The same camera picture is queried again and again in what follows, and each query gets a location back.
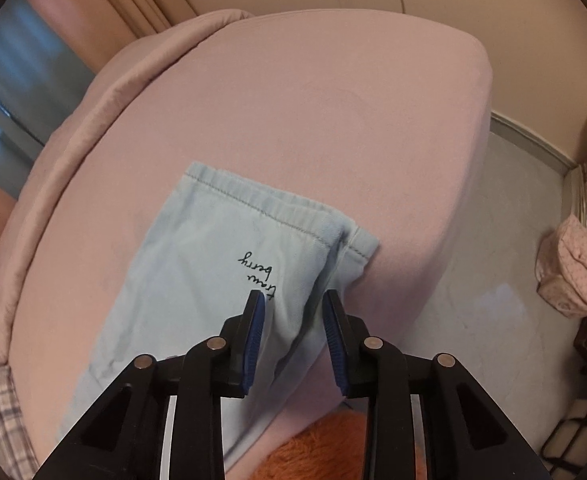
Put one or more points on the pink blue sheer curtain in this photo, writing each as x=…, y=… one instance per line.
x=23, y=85

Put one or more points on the black white bag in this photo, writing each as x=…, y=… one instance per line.
x=573, y=435

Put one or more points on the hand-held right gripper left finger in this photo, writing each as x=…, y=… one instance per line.
x=254, y=340

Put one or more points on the pink sheeted bed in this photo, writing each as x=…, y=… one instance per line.
x=298, y=110

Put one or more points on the pink duvet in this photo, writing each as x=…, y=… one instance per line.
x=123, y=75

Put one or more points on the orange fluffy rug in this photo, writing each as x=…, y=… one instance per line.
x=313, y=450

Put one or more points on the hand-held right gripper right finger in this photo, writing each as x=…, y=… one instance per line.
x=334, y=345

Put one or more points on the light blue pants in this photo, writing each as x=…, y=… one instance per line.
x=183, y=270

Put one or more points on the floral fabric bag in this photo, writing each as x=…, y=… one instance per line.
x=571, y=270

